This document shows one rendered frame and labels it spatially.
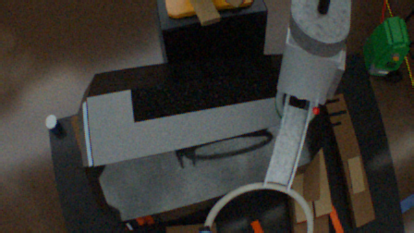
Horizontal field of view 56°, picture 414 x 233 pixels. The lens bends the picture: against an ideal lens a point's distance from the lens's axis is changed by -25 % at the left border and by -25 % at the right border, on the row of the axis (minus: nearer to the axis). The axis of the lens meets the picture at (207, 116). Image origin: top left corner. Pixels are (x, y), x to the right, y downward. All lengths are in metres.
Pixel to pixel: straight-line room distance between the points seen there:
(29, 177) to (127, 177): 1.29
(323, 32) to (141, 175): 1.19
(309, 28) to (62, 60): 2.43
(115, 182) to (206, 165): 0.44
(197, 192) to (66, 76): 1.56
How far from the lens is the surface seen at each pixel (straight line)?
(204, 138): 2.25
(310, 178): 2.87
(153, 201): 2.38
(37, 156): 3.40
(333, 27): 1.53
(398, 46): 3.11
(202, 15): 2.56
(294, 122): 2.13
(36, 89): 3.59
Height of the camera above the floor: 3.01
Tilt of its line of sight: 70 degrees down
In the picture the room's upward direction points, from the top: 6 degrees counter-clockwise
